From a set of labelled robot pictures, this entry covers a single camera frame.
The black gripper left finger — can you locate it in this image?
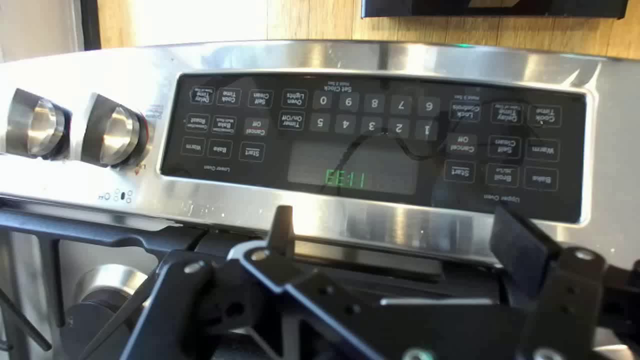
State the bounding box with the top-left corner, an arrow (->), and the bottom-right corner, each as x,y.
265,207 -> 293,257

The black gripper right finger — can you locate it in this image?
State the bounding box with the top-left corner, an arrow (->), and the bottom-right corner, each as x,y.
489,209 -> 562,303

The black oven control panel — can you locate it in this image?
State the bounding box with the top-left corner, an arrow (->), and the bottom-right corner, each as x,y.
161,74 -> 586,222

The stainless steel gas range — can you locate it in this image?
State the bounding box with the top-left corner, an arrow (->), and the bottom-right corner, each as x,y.
0,41 -> 640,360

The silver stove knob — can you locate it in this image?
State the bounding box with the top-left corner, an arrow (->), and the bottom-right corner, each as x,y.
80,95 -> 147,168
6,89 -> 70,160

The silver stove knob far left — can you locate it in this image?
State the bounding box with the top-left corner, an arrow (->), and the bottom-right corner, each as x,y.
6,89 -> 70,160

